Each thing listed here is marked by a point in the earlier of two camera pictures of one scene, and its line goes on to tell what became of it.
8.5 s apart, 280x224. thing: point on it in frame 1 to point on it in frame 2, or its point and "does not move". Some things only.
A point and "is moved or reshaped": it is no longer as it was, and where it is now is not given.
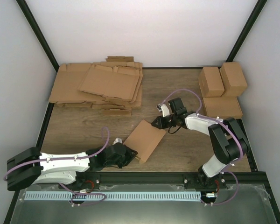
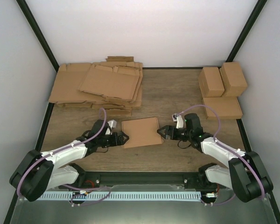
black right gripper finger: x=157 y=124 to x=165 y=136
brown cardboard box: x=145 y=139 is moved or reshaped
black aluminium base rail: x=220 y=179 does not move
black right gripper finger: x=157 y=121 to x=163 y=129
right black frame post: x=259 y=6 does not move
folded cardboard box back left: x=211 y=82 does not move
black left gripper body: x=123 y=161 to x=105 y=143
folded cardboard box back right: x=233 y=79 does not move
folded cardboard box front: x=222 y=107 does not move
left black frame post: x=33 y=24 does not move
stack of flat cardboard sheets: x=113 y=87 does not move
